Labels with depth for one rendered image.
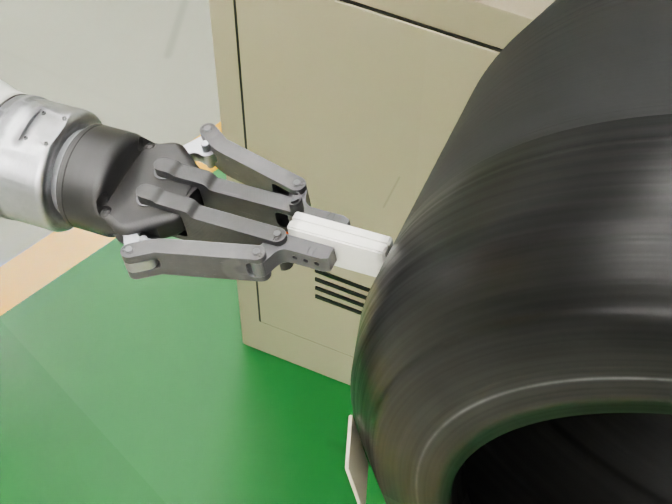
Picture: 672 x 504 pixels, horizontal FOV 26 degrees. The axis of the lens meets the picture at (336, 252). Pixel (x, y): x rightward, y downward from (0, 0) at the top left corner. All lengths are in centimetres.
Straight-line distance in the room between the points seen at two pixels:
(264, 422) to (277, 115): 62
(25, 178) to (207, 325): 136
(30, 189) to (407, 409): 33
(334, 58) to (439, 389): 93
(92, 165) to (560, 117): 36
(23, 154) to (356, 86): 75
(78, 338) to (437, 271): 163
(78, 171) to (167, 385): 132
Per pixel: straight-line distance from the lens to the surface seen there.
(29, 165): 101
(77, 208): 101
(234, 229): 96
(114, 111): 264
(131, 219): 99
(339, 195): 188
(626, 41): 79
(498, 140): 80
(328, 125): 178
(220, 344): 233
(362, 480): 97
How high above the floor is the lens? 199
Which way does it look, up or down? 55 degrees down
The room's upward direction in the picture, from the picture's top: straight up
